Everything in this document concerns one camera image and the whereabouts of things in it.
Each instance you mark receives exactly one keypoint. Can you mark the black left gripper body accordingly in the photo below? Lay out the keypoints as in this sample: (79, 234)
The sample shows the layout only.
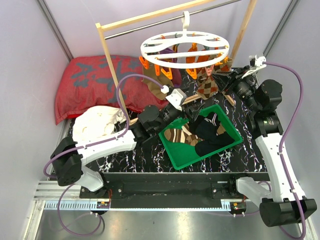
(190, 115)

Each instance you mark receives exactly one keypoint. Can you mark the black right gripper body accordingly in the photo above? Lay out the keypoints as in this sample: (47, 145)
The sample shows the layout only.
(236, 73)

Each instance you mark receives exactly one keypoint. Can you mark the white round clip hanger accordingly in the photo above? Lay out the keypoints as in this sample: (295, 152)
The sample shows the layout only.
(193, 48)

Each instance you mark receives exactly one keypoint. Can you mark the black white-striped sock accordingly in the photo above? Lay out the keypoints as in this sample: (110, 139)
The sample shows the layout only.
(205, 125)

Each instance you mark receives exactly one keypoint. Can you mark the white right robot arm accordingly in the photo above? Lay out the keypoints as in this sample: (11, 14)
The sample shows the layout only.
(285, 203)

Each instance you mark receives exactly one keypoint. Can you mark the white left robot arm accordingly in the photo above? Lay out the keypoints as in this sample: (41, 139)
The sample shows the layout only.
(70, 159)

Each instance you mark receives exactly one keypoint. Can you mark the argyle brown hanging sock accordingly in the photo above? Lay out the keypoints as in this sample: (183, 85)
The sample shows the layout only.
(206, 85)

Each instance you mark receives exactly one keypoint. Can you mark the olive brown hanging sock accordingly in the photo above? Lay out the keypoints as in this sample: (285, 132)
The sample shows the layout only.
(161, 79)

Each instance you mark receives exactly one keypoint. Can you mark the green plastic tray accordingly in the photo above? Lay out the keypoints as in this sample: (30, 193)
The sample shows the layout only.
(182, 155)

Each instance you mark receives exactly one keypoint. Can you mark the purple hanging sock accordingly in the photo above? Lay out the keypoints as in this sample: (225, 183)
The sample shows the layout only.
(167, 51)

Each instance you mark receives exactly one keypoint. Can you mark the white crumpled cloth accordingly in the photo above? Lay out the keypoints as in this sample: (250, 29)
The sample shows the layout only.
(97, 124)

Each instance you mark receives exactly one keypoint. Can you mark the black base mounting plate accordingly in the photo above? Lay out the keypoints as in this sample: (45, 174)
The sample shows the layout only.
(171, 191)

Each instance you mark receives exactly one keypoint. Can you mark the metal hanging rod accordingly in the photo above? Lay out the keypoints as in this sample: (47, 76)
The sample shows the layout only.
(169, 20)

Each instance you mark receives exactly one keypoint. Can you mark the red patterned pillow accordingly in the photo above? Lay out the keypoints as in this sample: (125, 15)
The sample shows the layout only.
(87, 82)

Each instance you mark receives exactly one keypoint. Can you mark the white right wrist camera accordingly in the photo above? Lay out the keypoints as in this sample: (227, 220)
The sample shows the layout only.
(256, 63)

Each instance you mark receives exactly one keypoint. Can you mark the wooden drying rack frame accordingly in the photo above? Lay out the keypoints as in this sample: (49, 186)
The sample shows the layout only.
(162, 12)

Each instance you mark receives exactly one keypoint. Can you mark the aluminium rail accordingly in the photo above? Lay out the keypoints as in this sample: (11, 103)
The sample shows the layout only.
(50, 192)

